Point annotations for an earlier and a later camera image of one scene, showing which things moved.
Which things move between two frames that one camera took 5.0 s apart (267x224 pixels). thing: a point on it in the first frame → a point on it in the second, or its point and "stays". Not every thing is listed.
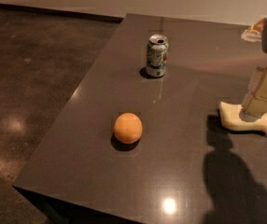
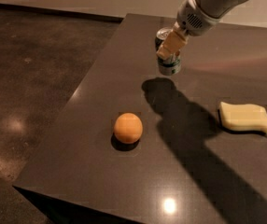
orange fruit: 128,128 stays
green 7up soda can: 157,55 → 172,64
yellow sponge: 230,116 stays
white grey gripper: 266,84 → 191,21
